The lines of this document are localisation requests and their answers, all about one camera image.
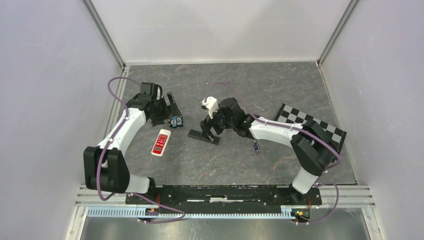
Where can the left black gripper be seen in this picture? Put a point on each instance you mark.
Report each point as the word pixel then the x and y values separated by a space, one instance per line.
pixel 172 110

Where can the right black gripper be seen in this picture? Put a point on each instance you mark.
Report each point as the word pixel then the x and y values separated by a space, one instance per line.
pixel 207 124

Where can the red white remote control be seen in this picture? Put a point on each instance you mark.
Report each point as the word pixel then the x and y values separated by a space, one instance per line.
pixel 161 142

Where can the black remote control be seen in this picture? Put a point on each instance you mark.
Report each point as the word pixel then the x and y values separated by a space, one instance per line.
pixel 203 136

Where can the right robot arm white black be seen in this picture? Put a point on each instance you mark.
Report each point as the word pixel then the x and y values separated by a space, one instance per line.
pixel 313 146

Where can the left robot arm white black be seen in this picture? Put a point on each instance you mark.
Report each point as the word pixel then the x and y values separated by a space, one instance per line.
pixel 105 167

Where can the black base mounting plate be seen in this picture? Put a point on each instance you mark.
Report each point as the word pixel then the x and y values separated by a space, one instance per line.
pixel 232 199

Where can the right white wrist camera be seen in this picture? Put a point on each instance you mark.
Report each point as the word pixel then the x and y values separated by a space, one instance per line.
pixel 211 105

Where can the grey slotted cable duct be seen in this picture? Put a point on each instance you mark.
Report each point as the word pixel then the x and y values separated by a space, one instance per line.
pixel 143 213

